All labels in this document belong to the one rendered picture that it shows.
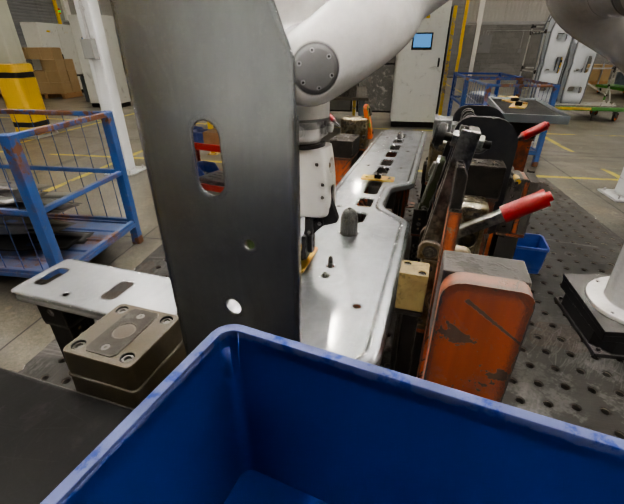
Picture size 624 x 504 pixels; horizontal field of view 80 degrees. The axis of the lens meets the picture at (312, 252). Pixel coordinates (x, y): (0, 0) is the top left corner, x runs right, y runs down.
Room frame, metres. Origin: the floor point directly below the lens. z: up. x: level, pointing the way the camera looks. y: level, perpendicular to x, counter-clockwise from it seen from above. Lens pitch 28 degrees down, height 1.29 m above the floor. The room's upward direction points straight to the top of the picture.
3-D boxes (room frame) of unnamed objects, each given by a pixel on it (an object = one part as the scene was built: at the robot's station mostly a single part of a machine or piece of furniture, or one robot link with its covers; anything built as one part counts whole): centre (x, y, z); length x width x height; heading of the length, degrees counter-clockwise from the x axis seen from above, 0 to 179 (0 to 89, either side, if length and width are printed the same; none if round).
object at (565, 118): (1.06, -0.56, 1.16); 0.37 x 0.14 x 0.02; 162
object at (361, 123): (1.56, -0.17, 0.88); 0.15 x 0.11 x 0.36; 72
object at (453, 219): (0.35, -0.15, 0.95); 0.03 x 0.01 x 0.50; 162
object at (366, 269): (0.96, -0.17, 1.00); 1.38 x 0.22 x 0.02; 162
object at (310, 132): (0.51, 0.02, 1.20); 0.09 x 0.08 x 0.03; 72
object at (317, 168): (0.51, 0.02, 1.14); 0.10 x 0.07 x 0.11; 72
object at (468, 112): (0.78, -0.34, 0.94); 0.18 x 0.13 x 0.49; 162
